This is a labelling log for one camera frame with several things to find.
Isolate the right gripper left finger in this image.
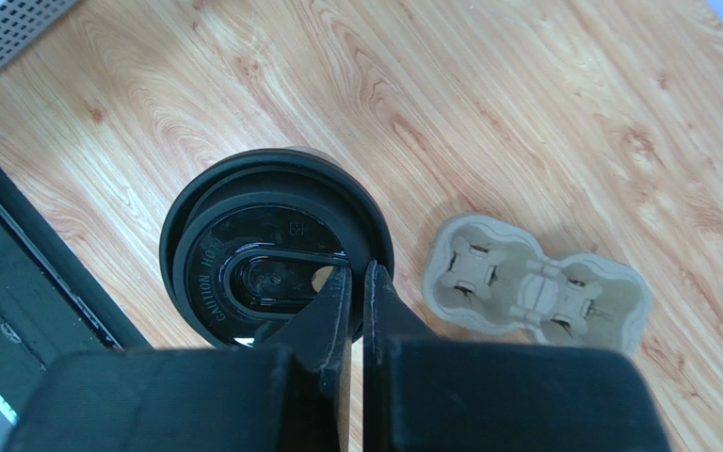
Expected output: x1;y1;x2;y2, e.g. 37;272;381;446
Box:
5;267;352;451

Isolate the single black cup lid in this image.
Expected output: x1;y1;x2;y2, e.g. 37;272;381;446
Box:
158;147;395;347

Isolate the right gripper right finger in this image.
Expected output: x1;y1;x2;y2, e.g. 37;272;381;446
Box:
363;262;670;451

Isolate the white plastic basket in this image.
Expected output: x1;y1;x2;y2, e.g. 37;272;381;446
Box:
0;0;81;102

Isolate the bottom pulp cup carrier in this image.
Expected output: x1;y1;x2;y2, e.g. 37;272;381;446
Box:
422;213;652;356

